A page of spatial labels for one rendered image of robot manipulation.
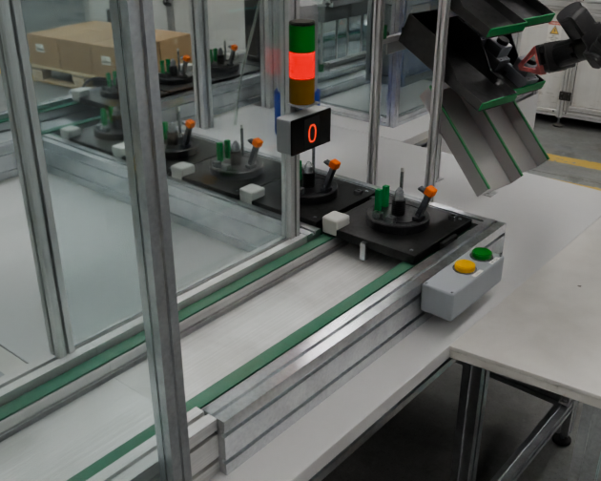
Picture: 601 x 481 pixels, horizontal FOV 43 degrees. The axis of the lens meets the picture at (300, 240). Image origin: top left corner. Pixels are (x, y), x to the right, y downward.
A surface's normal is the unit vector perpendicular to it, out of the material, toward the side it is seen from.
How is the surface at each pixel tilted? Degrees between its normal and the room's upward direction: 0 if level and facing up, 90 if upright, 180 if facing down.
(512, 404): 0
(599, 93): 90
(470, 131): 45
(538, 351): 0
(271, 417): 90
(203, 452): 90
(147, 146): 90
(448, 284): 0
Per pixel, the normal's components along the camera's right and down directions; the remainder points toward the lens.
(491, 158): 0.45, -0.40
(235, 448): 0.77, 0.28
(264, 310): 0.00, -0.90
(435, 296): -0.64, 0.33
